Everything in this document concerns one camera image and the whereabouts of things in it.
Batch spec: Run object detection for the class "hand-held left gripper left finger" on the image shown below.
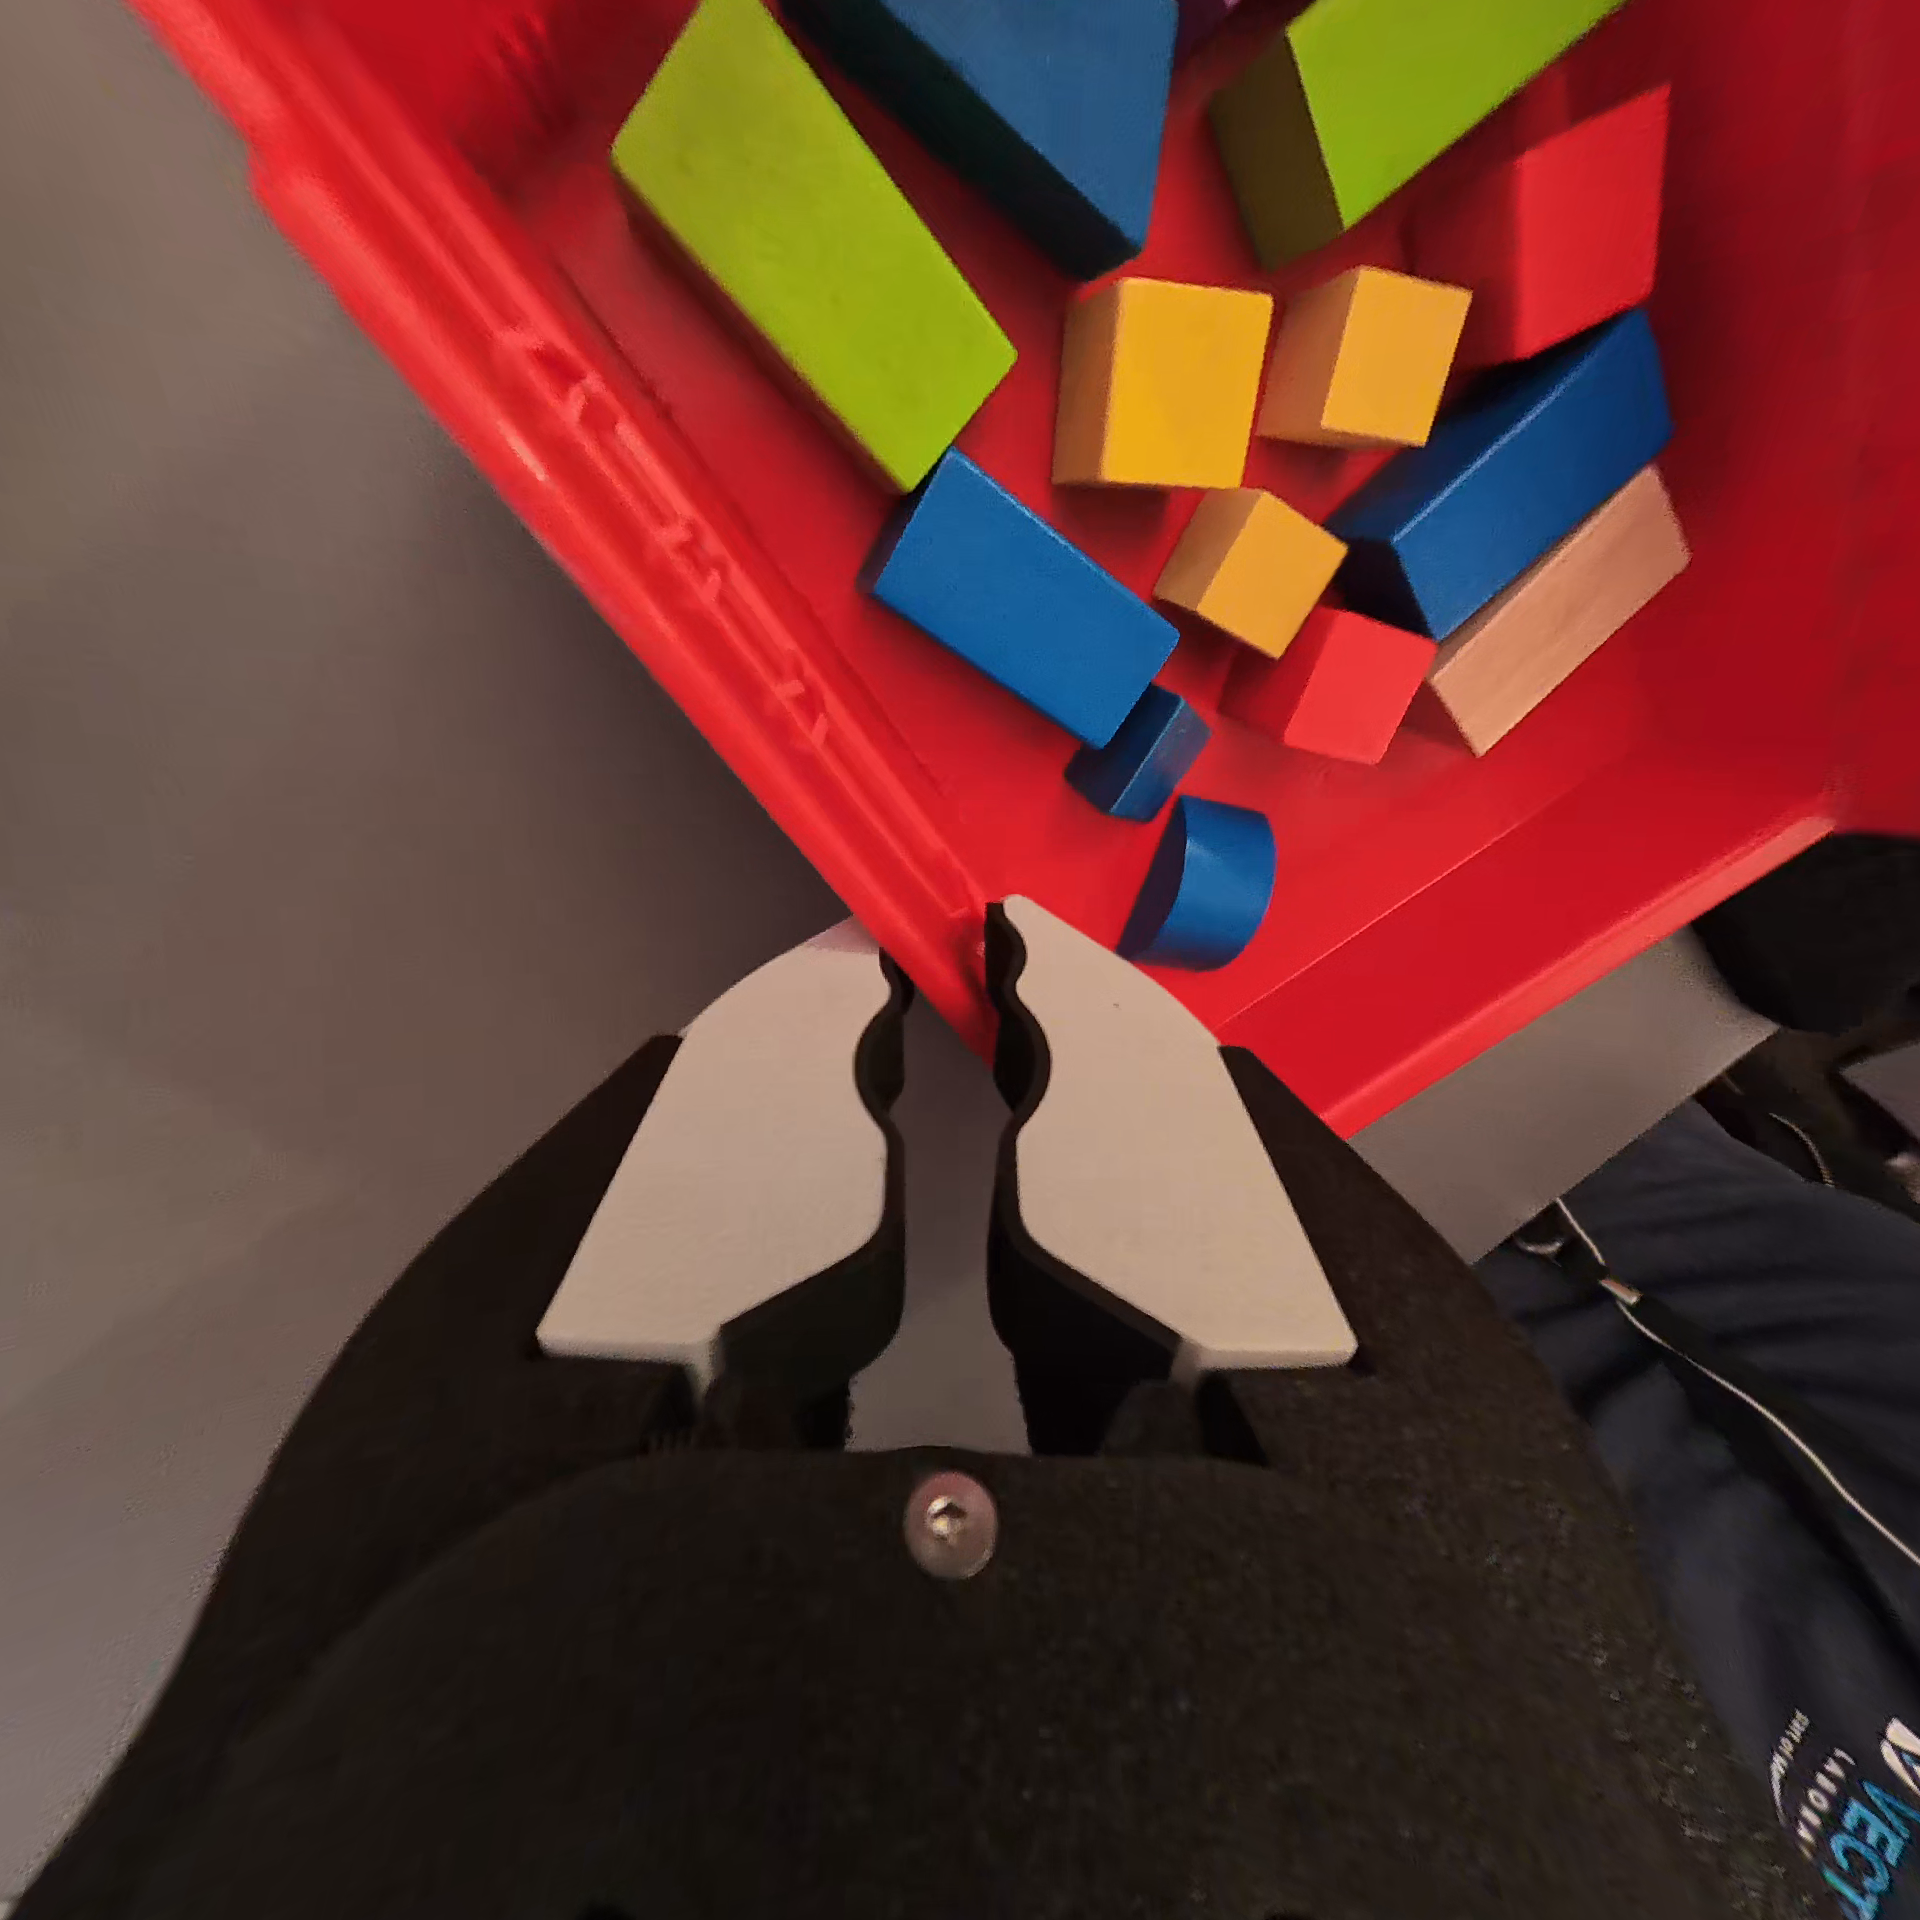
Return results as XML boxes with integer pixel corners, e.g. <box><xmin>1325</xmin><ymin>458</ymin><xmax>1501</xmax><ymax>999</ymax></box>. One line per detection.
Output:
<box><xmin>536</xmin><ymin>920</ymin><xmax>909</xmax><ymax>1391</ymax></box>

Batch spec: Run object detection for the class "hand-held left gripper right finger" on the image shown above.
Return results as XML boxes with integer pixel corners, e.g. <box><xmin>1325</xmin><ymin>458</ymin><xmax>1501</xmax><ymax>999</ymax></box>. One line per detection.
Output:
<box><xmin>981</xmin><ymin>893</ymin><xmax>1358</xmax><ymax>1374</ymax></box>

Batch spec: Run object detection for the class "blue wooden cylinder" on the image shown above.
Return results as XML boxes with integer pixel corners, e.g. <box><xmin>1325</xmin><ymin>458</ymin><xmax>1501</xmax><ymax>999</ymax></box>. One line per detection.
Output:
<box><xmin>1119</xmin><ymin>796</ymin><xmax>1274</xmax><ymax>968</ymax></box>

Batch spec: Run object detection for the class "red plastic bin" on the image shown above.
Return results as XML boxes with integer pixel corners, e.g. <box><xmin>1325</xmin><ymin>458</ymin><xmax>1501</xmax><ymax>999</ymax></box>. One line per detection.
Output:
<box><xmin>129</xmin><ymin>0</ymin><xmax>1920</xmax><ymax>1137</ymax></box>

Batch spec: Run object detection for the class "red wooden cube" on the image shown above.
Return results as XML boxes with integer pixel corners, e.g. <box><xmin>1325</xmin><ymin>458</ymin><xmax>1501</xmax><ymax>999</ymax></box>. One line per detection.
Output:
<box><xmin>1221</xmin><ymin>605</ymin><xmax>1436</xmax><ymax>770</ymax></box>

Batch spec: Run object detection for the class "yellow wooden cube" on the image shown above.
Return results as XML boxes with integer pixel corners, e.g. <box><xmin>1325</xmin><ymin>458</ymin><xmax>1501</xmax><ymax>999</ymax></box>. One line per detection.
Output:
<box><xmin>1050</xmin><ymin>278</ymin><xmax>1274</xmax><ymax>490</ymax></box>
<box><xmin>1153</xmin><ymin>485</ymin><xmax>1349</xmax><ymax>659</ymax></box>
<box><xmin>1256</xmin><ymin>267</ymin><xmax>1473</xmax><ymax>451</ymax></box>

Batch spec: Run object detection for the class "tan wooden block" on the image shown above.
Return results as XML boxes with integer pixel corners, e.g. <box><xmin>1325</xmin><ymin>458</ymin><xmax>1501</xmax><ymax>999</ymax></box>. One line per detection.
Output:
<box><xmin>1416</xmin><ymin>465</ymin><xmax>1691</xmax><ymax>758</ymax></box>

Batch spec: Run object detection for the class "small blue wooden block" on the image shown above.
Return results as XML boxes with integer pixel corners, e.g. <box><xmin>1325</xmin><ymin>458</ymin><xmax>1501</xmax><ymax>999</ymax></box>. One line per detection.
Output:
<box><xmin>1325</xmin><ymin>312</ymin><xmax>1673</xmax><ymax>641</ymax></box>

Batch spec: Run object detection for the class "red wooden block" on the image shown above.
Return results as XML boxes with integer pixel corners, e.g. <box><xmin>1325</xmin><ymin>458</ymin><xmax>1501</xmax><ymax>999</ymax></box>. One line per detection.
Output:
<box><xmin>1399</xmin><ymin>84</ymin><xmax>1669</xmax><ymax>371</ymax></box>

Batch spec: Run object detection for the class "small green wooden block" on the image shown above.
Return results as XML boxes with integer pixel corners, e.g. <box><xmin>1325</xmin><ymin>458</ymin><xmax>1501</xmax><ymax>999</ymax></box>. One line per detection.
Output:
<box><xmin>1215</xmin><ymin>0</ymin><xmax>1631</xmax><ymax>271</ymax></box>

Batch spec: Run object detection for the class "dark teal triangular block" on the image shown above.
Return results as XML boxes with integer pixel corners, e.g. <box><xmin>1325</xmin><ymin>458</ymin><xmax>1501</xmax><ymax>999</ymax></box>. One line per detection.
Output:
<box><xmin>1065</xmin><ymin>686</ymin><xmax>1211</xmax><ymax>822</ymax></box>

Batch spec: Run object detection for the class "person's dark navy shirt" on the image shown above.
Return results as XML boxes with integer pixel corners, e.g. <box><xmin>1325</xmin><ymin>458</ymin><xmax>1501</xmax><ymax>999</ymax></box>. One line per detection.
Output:
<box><xmin>1475</xmin><ymin>1099</ymin><xmax>1920</xmax><ymax>1920</ymax></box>

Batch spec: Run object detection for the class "long green wooden block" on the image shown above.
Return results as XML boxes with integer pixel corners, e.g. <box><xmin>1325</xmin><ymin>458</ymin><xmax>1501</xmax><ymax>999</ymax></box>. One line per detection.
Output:
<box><xmin>612</xmin><ymin>0</ymin><xmax>1020</xmax><ymax>496</ymax></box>

